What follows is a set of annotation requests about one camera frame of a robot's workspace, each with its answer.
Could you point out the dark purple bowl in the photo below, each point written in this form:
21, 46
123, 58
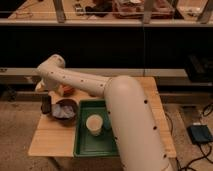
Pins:
68, 102

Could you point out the teal green cloth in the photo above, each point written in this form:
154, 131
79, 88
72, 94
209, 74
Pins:
106, 121

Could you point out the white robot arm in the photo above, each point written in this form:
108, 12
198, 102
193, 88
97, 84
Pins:
134, 127

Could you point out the green plastic tray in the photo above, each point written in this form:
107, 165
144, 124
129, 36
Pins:
87, 145

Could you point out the red bowl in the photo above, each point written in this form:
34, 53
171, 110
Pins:
65, 90

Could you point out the blue foot pedal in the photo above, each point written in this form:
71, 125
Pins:
199, 134

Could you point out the white cup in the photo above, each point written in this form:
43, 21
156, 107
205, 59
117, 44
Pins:
94, 124

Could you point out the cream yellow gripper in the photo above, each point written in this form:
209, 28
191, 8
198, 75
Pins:
40, 87

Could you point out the crumpled white cloth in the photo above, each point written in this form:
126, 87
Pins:
62, 112

